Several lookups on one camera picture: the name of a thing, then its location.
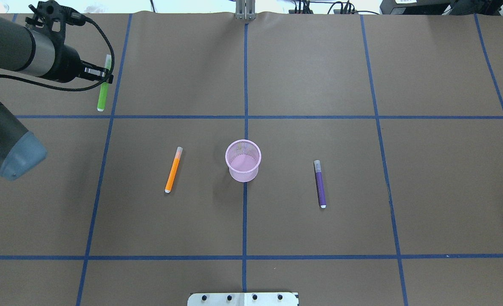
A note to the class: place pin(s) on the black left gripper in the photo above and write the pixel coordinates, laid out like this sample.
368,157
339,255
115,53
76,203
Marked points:
67,62

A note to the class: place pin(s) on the pink mesh pen holder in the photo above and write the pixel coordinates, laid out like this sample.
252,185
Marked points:
243,158

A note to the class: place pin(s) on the aluminium frame post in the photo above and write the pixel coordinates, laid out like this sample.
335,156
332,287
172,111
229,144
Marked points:
245,10

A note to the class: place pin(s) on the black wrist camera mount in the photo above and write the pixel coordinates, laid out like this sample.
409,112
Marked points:
51,19

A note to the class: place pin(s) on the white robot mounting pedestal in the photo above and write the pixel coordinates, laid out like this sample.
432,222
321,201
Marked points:
244,299

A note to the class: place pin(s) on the green highlighter pen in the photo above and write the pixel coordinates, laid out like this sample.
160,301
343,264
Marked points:
101,104

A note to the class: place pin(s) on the orange highlighter pen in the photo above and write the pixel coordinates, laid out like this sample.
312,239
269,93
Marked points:
173,171

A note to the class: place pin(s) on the purple highlighter pen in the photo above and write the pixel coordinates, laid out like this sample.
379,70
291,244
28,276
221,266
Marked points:
322,200

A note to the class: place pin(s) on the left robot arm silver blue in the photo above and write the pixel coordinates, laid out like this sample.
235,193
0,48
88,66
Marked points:
36,54

